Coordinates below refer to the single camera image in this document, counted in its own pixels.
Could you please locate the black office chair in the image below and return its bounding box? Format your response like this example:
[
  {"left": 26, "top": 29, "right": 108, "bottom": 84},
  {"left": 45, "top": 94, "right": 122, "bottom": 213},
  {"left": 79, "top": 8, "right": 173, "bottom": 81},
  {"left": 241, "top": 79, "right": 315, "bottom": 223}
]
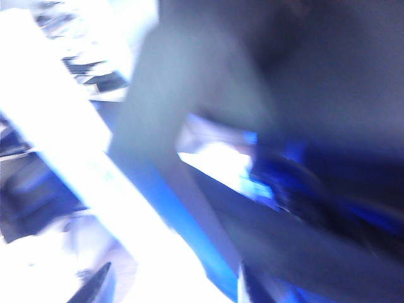
[{"left": 107, "top": 0, "right": 404, "bottom": 303}]

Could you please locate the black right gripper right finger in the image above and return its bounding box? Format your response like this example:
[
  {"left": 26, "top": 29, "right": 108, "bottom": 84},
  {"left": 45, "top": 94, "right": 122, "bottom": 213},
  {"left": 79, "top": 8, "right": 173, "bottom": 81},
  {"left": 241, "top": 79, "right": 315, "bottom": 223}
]
[{"left": 239, "top": 263, "right": 285, "bottom": 303}]

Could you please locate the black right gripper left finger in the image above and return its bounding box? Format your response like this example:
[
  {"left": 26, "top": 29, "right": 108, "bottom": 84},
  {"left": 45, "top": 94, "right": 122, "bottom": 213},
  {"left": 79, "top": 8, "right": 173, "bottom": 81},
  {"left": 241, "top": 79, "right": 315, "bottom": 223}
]
[{"left": 64, "top": 261, "right": 114, "bottom": 303}]

